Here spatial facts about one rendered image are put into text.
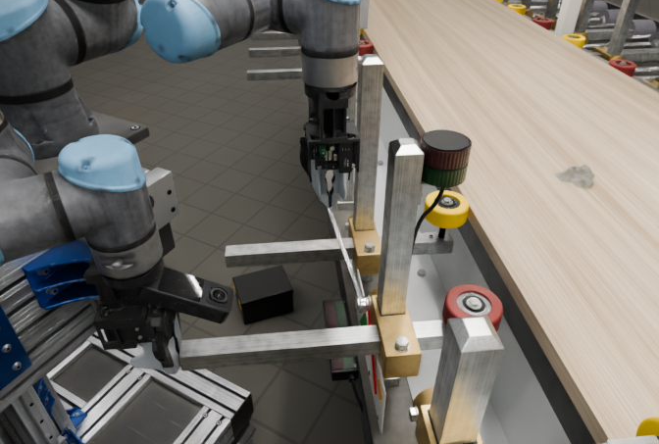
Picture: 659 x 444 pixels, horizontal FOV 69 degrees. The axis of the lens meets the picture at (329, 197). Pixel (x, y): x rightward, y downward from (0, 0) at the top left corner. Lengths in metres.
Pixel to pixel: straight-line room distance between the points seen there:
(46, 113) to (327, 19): 0.47
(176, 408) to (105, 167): 1.05
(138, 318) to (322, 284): 1.43
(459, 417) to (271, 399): 1.26
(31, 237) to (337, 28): 0.40
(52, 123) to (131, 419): 0.89
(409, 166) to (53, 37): 0.56
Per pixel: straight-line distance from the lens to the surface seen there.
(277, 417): 1.66
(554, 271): 0.83
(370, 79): 0.79
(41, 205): 0.53
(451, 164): 0.58
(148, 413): 1.49
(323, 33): 0.61
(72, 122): 0.87
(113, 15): 0.90
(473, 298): 0.72
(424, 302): 1.11
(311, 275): 2.06
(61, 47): 0.86
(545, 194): 1.01
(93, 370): 1.64
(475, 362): 0.42
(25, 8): 0.83
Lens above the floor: 1.41
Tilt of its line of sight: 34 degrees down
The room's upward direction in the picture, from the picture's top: straight up
